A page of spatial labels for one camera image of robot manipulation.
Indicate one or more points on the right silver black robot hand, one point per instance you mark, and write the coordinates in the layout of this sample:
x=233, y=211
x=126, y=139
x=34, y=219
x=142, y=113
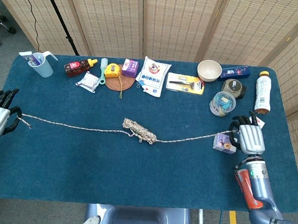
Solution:
x=251, y=138

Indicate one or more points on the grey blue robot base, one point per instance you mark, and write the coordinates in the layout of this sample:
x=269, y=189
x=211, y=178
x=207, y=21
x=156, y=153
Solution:
x=138, y=219

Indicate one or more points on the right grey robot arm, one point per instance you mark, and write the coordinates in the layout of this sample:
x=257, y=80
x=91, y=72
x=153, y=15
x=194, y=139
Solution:
x=262, y=188

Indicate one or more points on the small white red packet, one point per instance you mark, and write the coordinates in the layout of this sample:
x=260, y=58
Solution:
x=261, y=123

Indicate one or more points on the purple white small box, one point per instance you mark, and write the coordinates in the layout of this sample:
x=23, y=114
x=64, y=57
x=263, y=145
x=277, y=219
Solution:
x=222, y=143

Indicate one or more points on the clear jar of clips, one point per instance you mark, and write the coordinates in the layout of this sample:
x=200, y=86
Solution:
x=223, y=103

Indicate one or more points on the drink bottle yellow cap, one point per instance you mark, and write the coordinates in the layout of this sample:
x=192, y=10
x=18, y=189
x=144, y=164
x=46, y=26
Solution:
x=263, y=93

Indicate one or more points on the glass jar black lid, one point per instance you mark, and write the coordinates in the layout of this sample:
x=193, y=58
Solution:
x=232, y=86

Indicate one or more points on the dark blue box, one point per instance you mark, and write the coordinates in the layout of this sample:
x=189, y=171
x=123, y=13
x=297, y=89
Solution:
x=236, y=71

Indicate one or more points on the purple white toothpaste tube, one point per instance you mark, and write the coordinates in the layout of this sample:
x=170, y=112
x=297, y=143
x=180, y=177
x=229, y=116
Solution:
x=27, y=56

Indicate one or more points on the light blue toothbrush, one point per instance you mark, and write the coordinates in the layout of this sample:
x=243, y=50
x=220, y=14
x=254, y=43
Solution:
x=39, y=59

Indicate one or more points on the cream bowl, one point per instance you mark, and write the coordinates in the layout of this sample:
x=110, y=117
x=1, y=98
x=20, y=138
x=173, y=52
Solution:
x=209, y=71

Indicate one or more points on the razor in yellow blister pack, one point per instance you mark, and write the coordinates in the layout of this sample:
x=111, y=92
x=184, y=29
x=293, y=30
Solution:
x=185, y=83

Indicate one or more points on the black office chair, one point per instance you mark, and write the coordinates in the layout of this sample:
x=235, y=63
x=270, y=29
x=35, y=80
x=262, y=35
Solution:
x=3, y=26

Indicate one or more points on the amber honey bottle yellow cap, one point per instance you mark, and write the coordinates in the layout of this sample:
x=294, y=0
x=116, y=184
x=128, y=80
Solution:
x=76, y=68

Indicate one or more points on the white table leg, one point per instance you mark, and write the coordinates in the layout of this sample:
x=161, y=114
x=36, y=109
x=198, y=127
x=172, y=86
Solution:
x=201, y=220

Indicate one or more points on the white sachet red print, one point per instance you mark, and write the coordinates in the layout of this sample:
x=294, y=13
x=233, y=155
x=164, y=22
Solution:
x=88, y=81

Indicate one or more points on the blue table cloth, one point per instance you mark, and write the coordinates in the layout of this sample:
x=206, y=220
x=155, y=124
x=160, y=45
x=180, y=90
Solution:
x=86, y=164

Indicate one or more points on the light green brush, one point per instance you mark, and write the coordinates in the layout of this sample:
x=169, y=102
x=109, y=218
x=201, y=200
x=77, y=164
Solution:
x=102, y=74

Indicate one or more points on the white printed salt bag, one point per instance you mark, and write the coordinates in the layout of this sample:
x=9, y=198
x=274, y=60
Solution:
x=153, y=74

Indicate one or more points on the black tripod pole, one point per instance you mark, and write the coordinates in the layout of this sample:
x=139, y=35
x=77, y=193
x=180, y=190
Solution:
x=61, y=19

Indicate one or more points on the yellow tape measure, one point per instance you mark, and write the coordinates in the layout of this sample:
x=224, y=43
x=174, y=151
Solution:
x=112, y=70

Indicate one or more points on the round woven coaster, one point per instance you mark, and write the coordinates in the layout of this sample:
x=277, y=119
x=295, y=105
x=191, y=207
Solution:
x=118, y=84

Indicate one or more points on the purple tissue pack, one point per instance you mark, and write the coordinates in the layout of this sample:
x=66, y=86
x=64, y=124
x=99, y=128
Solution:
x=130, y=68

